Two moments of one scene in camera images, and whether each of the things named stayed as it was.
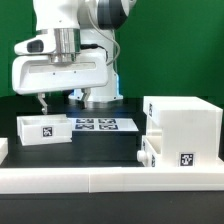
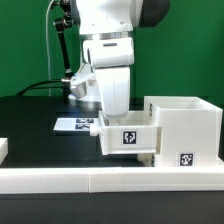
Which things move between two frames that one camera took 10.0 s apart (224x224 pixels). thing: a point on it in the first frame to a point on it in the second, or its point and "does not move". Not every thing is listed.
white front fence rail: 102,180 does not move
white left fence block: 3,149 does not move
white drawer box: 40,130 to 133,135
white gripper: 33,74 to 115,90
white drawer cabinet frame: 191,130 does not move
